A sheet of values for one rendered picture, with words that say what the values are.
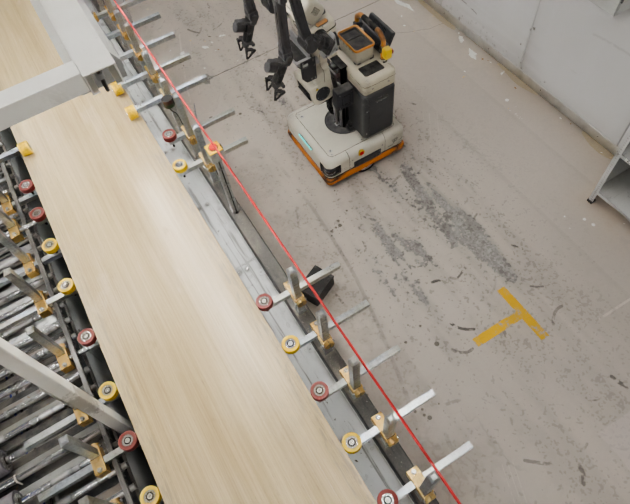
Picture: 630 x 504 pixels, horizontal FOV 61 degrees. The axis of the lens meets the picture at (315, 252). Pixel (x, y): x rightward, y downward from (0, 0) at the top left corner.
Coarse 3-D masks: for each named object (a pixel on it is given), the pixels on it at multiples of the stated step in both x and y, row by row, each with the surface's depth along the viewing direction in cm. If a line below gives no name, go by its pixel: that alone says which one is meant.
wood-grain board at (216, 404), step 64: (0, 0) 396; (0, 64) 358; (64, 128) 322; (128, 128) 318; (64, 192) 297; (128, 192) 293; (64, 256) 275; (128, 256) 272; (192, 256) 269; (128, 320) 253; (192, 320) 251; (256, 320) 248; (128, 384) 237; (192, 384) 235; (256, 384) 233; (192, 448) 221; (256, 448) 219; (320, 448) 217
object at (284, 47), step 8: (272, 0) 264; (280, 0) 259; (280, 8) 266; (280, 16) 269; (280, 24) 273; (280, 32) 277; (288, 32) 279; (280, 40) 281; (288, 40) 283; (280, 48) 286; (288, 48) 286; (280, 56) 292
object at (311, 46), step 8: (288, 0) 270; (296, 0) 267; (296, 8) 271; (296, 16) 275; (304, 16) 277; (296, 24) 281; (304, 24) 281; (304, 32) 284; (304, 40) 288; (312, 40) 288; (312, 48) 292
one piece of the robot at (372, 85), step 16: (384, 48) 333; (336, 64) 346; (352, 64) 344; (368, 64) 343; (384, 64) 341; (352, 80) 347; (368, 80) 336; (384, 80) 341; (368, 96) 346; (384, 96) 355; (336, 112) 381; (352, 112) 372; (368, 112) 357; (384, 112) 366; (352, 128) 385; (368, 128) 370; (384, 128) 380
